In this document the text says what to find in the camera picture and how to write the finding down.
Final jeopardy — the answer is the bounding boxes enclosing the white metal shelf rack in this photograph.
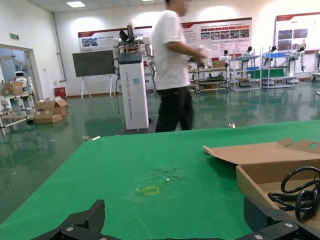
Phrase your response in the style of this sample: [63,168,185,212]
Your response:
[259,46,300,90]
[229,47,262,91]

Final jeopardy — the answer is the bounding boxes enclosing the ceiling light panel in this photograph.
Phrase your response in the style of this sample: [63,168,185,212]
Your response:
[65,0,86,8]

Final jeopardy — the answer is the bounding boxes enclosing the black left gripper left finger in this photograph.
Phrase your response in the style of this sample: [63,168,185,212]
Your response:
[31,199,111,240]

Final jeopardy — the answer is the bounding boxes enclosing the green panel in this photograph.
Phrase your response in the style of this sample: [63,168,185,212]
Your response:
[246,68,286,80]

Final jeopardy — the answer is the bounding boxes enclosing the open brown cardboard mailer box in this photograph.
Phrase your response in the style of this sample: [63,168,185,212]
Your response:
[202,137,320,232]

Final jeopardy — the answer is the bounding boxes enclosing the black display screen on stand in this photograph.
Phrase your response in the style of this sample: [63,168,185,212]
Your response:
[72,49,118,101]

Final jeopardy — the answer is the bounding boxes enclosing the green tablecloth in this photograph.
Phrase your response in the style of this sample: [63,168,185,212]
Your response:
[0,119,320,240]

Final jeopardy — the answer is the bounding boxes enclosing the black power cord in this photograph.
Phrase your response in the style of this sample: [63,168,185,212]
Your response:
[267,166,320,224]

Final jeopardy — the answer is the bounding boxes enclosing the white tube rack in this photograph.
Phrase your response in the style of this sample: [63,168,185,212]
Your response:
[0,91,37,136]

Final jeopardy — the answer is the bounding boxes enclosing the grey wall pipe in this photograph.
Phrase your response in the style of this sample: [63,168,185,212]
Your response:
[52,11,68,82]

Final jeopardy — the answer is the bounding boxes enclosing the red-trimmed wall poster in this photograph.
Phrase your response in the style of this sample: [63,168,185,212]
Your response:
[180,17,253,60]
[77,25,154,53]
[274,12,320,52]

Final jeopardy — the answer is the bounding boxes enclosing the flat closed cardboard box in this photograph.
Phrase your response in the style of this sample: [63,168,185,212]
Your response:
[32,111,63,125]

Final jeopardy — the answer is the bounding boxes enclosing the red box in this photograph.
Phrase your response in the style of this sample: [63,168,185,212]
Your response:
[54,86,68,99]

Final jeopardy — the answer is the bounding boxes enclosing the small white red robot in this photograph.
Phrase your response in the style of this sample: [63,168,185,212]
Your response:
[11,70,32,95]

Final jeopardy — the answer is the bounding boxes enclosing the blue plastic bin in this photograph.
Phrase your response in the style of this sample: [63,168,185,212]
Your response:
[264,52,286,59]

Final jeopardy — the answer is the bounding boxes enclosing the cardboard box with round hole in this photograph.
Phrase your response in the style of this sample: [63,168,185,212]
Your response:
[0,81,25,96]

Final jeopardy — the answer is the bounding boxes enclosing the man white shirt black trousers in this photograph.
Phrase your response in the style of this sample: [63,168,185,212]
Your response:
[150,0,214,133]

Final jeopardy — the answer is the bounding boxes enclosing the open cardboard shipping box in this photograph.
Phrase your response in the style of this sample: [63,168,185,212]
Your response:
[34,98,69,116]

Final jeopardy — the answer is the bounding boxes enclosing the black roller shelf rack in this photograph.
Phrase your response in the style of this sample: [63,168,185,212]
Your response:
[194,66,230,94]
[187,68,198,94]

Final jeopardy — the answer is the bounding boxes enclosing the grey window frame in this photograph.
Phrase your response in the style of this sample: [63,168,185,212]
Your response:
[0,43,41,101]

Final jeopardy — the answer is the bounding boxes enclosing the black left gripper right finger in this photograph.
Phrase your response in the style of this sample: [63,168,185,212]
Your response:
[232,196,320,240]

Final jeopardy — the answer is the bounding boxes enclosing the white humanoid robot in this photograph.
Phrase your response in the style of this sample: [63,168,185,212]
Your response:
[294,44,308,73]
[239,46,255,71]
[264,44,280,67]
[219,49,232,67]

